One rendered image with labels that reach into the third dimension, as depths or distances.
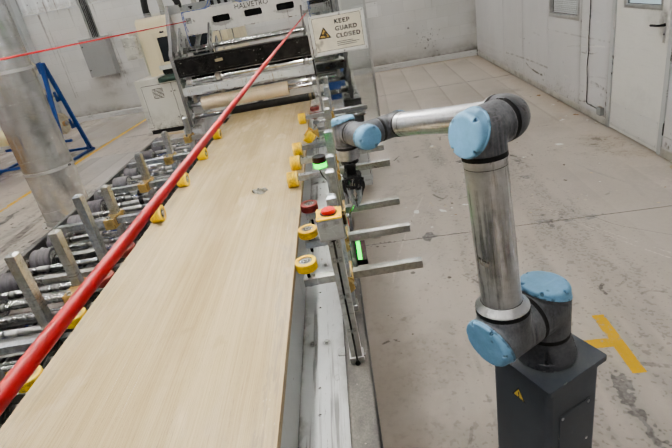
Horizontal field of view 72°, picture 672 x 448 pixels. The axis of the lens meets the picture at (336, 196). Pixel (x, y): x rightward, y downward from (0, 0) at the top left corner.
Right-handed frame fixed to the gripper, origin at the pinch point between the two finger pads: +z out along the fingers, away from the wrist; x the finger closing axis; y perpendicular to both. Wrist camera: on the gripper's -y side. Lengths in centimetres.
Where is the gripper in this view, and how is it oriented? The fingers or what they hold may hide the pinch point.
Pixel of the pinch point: (356, 202)
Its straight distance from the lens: 190.5
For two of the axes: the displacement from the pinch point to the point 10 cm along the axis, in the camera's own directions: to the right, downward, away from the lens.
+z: 1.7, 9.0, 4.0
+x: 9.8, -1.7, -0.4
